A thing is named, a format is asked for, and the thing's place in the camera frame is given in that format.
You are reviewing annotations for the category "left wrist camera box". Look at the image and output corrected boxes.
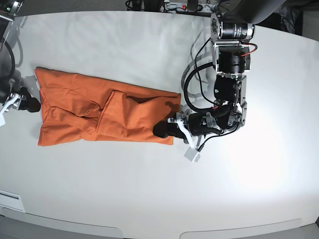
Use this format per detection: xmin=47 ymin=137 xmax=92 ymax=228
xmin=184 ymin=147 xmax=200 ymax=162

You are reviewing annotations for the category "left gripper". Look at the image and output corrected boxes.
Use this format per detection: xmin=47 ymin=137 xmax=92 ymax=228
xmin=153 ymin=112 xmax=214 ymax=143

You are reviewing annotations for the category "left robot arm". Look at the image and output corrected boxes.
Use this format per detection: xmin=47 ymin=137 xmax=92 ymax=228
xmin=153 ymin=0 xmax=284 ymax=144

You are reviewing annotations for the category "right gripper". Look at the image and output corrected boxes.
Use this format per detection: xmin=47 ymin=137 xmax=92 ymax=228
xmin=0 ymin=87 xmax=41 ymax=126

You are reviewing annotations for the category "orange T-shirt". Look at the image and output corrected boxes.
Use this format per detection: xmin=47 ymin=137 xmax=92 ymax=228
xmin=34 ymin=67 xmax=181 ymax=146

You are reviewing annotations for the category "white label on table edge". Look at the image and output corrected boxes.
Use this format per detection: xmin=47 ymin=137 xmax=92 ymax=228
xmin=0 ymin=190 xmax=25 ymax=213

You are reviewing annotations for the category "white power strip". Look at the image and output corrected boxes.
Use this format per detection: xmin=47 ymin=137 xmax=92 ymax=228
xmin=160 ymin=0 xmax=214 ymax=13

